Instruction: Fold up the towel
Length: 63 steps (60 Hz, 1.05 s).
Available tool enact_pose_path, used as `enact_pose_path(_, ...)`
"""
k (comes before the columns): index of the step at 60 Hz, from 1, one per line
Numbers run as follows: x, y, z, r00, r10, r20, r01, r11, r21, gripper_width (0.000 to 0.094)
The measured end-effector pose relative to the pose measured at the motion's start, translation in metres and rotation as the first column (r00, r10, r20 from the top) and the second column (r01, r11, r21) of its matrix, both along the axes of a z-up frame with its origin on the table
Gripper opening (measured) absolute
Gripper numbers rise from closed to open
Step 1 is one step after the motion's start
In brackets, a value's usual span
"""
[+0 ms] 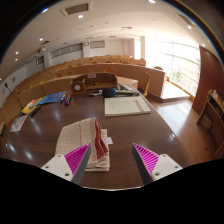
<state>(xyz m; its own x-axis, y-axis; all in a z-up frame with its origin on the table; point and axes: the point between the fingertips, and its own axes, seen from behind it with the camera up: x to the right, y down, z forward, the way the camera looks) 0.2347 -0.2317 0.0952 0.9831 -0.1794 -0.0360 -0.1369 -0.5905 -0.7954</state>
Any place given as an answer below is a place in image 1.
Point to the white and red printed sheet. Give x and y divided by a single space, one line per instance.
18 123

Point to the black remote control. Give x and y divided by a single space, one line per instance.
34 111

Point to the recessed ceiling lights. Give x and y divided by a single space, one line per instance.
80 16

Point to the black gooseneck microphone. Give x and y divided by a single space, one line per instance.
15 96

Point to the black handheld microphone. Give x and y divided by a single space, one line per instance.
108 92

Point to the blue book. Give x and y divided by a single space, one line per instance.
51 98

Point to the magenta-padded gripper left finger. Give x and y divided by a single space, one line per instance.
60 166

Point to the wooden auditorium seats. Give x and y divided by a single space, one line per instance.
83 63

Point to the white notebook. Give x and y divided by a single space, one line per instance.
125 106

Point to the red marker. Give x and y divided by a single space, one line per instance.
69 100

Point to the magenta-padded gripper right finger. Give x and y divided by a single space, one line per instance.
163 166

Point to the beige towel with red border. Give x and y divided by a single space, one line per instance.
78 135

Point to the wooden chair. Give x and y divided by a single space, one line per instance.
145 81

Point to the wooden desk organizer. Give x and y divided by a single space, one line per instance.
96 81

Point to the wooden shelf unit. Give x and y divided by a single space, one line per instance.
211 116

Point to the ceiling air vent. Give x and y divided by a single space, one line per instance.
76 8

